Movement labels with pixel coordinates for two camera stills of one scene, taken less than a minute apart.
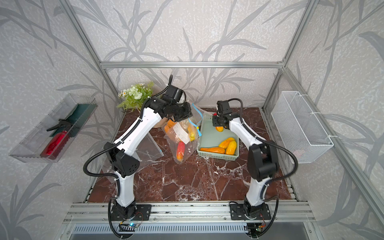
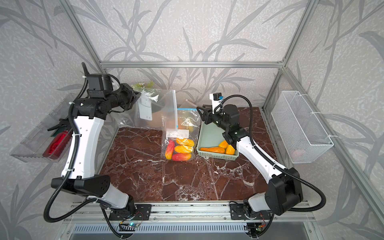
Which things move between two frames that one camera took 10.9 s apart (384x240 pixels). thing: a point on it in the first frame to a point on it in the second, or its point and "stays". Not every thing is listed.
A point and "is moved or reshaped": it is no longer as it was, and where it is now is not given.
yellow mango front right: [231, 148] stays
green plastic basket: [209, 137] stays
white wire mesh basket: [303, 137] stays
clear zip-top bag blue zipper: [182, 136] is moved or reshaped
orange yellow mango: [192, 132] to [183, 149]
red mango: [181, 147] to [169, 150]
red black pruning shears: [58, 142] stays
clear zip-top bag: [148, 151] to [153, 109]
